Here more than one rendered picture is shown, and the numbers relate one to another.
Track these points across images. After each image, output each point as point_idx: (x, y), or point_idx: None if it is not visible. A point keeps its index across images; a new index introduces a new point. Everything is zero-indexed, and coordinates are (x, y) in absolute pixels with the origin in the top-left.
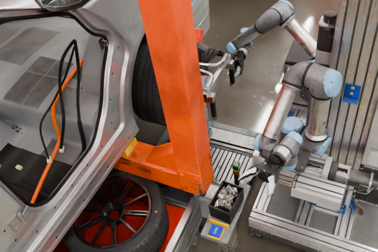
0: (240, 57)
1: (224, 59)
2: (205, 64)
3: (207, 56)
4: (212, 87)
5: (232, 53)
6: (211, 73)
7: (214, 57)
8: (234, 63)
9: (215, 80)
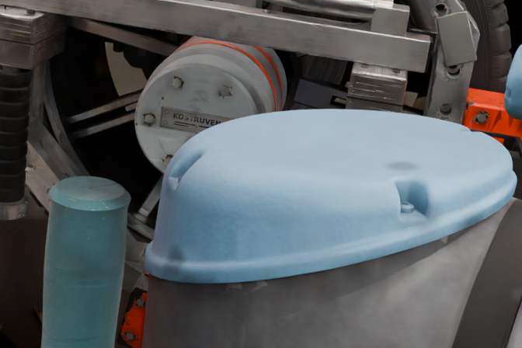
0: (510, 154)
1: None
2: None
3: None
4: (72, 1)
5: (505, 109)
6: None
7: None
8: (394, 104)
9: None
